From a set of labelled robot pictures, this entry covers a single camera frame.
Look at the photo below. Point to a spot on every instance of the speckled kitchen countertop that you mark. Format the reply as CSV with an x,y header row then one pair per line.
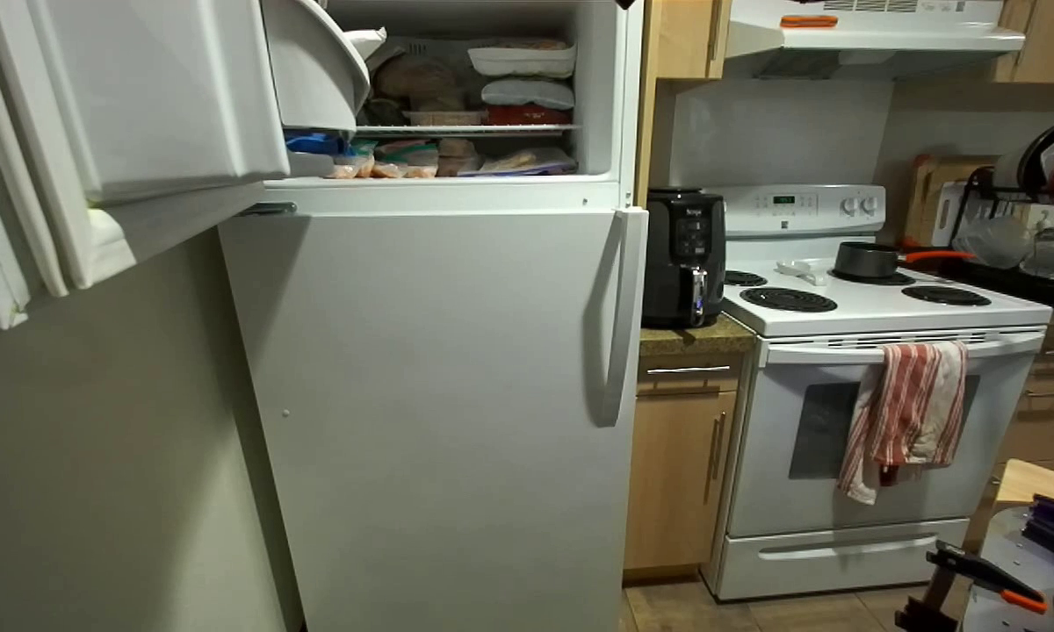
x,y
697,342

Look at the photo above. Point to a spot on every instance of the black orange clamp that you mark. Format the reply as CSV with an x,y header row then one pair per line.
x,y
984,575

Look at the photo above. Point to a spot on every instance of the black coffee maker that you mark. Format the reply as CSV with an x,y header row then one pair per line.
x,y
682,258

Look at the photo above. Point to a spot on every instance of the grey frozen package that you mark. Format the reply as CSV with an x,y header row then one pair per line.
x,y
527,162

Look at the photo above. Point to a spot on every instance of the red white striped towel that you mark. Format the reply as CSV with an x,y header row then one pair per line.
x,y
909,409

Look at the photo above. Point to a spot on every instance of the light wooden board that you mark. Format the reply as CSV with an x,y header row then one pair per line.
x,y
1038,478

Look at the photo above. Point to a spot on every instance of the pink frozen meat pack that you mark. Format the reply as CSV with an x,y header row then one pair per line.
x,y
354,168

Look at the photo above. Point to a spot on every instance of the wooden base cabinet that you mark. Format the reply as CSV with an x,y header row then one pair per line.
x,y
674,470

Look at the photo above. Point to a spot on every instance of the green labelled frozen pack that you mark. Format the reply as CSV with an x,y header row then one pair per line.
x,y
410,161

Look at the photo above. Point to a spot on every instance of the white fridge cabinet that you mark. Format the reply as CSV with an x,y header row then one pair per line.
x,y
602,93

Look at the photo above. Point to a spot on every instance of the white freezer door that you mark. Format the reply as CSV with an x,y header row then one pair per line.
x,y
143,93

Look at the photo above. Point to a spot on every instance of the white flat frozen package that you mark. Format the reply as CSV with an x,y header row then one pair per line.
x,y
521,62
527,93

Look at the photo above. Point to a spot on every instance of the white fridge door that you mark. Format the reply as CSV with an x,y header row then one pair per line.
x,y
432,409

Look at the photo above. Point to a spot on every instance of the brown frozen food bag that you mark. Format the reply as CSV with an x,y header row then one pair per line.
x,y
423,83

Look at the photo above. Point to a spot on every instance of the red frozen package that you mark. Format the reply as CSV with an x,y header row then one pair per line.
x,y
527,114

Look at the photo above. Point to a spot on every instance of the white electric stove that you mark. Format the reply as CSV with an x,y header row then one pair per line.
x,y
854,470

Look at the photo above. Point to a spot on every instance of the blue package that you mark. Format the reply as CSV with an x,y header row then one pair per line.
x,y
316,142

